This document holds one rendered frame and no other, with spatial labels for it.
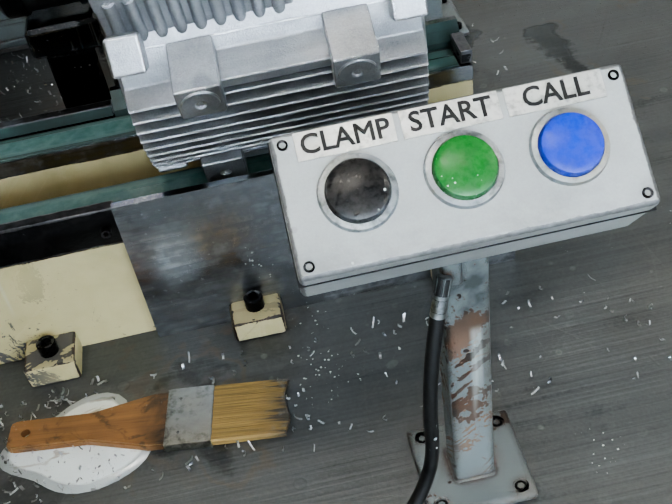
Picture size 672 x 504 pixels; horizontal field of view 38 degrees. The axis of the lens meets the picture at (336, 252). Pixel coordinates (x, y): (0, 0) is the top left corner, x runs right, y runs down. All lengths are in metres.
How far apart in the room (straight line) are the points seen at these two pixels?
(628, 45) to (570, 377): 0.44
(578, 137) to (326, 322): 0.35
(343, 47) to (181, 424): 0.29
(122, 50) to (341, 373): 0.28
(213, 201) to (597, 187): 0.31
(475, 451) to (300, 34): 0.29
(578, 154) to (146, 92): 0.30
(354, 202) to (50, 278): 0.36
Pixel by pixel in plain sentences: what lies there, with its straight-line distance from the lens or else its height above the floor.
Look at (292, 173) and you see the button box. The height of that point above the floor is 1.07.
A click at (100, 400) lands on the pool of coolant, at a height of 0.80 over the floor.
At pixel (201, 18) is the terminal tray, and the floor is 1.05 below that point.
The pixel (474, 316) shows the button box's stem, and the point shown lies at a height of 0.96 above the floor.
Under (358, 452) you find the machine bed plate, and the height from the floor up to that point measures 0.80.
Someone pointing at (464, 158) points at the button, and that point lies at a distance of 0.44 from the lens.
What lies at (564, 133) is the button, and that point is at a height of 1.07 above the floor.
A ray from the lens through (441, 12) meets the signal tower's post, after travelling 1.06.
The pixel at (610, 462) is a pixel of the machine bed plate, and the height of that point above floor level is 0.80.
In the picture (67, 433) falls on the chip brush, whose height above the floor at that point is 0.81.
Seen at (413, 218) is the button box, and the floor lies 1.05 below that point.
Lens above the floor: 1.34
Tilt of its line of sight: 43 degrees down
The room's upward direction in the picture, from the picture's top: 10 degrees counter-clockwise
